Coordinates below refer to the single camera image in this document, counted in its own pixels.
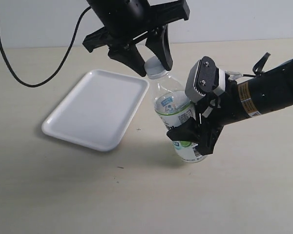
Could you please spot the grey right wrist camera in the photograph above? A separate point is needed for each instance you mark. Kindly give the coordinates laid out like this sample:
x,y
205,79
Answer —
x,y
204,79

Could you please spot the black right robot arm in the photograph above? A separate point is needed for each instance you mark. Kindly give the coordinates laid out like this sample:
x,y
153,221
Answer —
x,y
263,92

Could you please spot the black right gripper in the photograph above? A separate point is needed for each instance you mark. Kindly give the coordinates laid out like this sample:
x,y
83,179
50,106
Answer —
x,y
216,112

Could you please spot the clear plastic water bottle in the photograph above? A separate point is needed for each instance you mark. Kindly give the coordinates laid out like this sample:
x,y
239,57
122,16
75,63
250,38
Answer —
x,y
174,108

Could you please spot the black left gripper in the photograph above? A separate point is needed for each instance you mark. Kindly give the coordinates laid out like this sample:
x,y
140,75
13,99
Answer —
x,y
124,20

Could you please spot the white rectangular plastic tray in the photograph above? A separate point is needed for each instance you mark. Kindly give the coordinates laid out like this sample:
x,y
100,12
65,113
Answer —
x,y
97,111

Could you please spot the white bottle cap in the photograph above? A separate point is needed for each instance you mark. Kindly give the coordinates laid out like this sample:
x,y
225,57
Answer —
x,y
154,67

